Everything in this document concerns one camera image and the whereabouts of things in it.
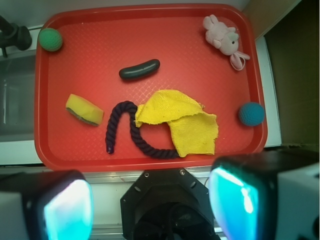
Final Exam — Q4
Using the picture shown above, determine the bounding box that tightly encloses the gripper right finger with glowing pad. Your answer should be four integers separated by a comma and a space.
208, 150, 320, 240

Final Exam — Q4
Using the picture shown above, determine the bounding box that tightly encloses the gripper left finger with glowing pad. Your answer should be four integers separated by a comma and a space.
0, 170, 94, 240

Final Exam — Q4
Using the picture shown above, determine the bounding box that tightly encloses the pink plush bunny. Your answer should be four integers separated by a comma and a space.
202, 14, 250, 71

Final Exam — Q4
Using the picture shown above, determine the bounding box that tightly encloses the blue knitted ball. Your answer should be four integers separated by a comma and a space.
238, 102, 265, 127

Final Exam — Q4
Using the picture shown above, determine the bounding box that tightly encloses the yellow sponge piece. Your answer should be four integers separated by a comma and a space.
65, 94, 104, 126

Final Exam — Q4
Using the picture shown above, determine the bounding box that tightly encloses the yellow cloth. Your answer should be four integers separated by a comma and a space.
135, 89, 219, 158

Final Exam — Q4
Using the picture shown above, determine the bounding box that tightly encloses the red plastic tray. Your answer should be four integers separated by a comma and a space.
34, 3, 268, 172

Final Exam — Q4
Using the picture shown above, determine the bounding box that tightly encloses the dark green toy cucumber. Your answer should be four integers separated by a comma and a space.
118, 59, 161, 81

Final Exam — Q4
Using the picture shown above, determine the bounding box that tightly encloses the green knitted ball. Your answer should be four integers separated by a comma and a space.
38, 28, 63, 52

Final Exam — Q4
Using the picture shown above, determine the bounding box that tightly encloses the black clamp stand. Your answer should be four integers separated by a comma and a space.
0, 16, 32, 58

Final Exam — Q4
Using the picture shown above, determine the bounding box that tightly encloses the dark purple rope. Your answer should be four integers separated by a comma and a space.
105, 100, 181, 159

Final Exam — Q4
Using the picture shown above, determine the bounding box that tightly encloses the black octagonal mount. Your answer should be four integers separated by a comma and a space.
120, 168, 220, 240

